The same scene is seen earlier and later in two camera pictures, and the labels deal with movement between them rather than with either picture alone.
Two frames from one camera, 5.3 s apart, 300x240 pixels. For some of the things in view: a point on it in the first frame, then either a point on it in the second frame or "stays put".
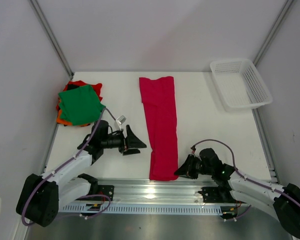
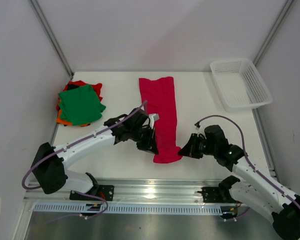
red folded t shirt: (97, 87) stays put
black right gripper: (191, 167) -> (193, 145)
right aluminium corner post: (272, 32) stays put
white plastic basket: (240, 84) stays put
